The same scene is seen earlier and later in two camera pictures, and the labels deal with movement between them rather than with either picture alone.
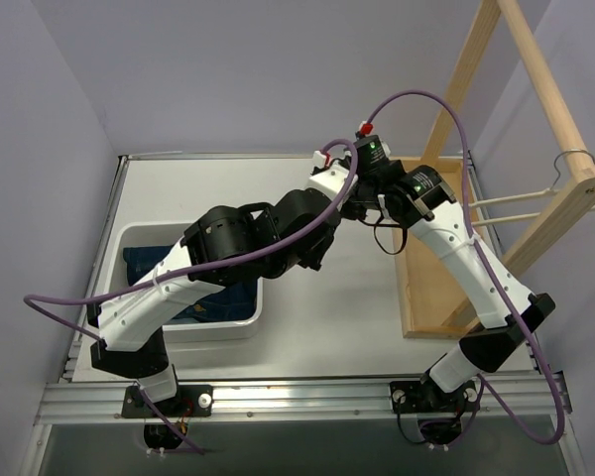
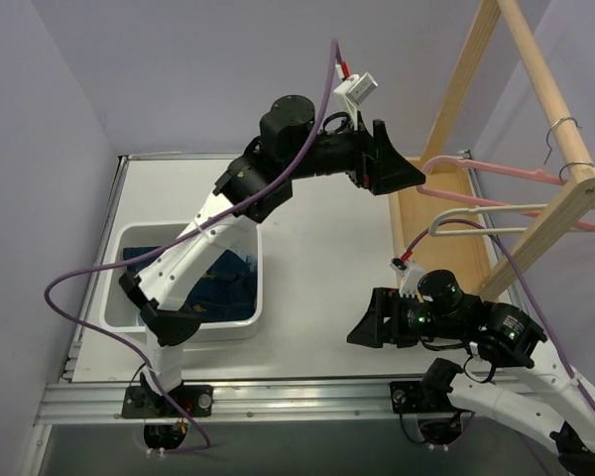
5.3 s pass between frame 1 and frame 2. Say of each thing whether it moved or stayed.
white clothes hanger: moved
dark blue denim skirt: stayed
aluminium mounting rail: stayed
